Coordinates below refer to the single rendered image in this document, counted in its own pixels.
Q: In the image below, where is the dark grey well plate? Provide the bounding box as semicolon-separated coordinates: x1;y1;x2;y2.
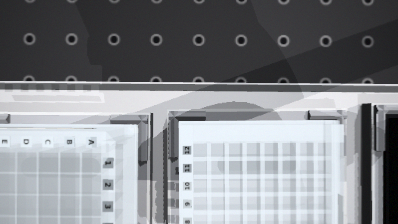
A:
383;114;398;224

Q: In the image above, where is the dark grey perforated base plate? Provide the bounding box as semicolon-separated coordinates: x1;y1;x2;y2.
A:
0;0;398;84

